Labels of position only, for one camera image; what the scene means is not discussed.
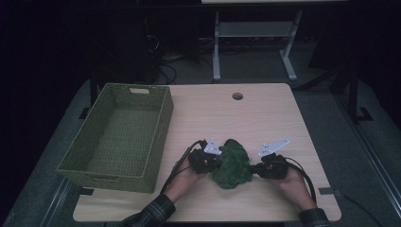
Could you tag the metal floor rail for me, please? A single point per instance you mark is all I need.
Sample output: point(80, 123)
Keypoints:
point(58, 201)
point(378, 168)

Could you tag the grey metal stand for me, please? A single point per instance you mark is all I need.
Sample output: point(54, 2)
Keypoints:
point(252, 29)

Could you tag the black metal stand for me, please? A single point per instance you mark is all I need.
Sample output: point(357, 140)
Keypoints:
point(353, 94)

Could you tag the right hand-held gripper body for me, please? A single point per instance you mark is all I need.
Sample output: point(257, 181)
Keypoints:
point(274, 168)

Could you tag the person's left hand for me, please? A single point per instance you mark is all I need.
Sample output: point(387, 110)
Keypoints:
point(181, 186)

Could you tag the green woven basket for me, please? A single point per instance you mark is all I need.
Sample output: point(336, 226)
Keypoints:
point(119, 135)

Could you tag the person's right hand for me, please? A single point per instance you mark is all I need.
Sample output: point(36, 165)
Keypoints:
point(293, 189)

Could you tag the green fleece garment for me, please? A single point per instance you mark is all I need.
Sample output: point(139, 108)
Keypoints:
point(233, 170)

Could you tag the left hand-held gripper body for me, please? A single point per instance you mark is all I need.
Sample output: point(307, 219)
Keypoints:
point(200, 160)

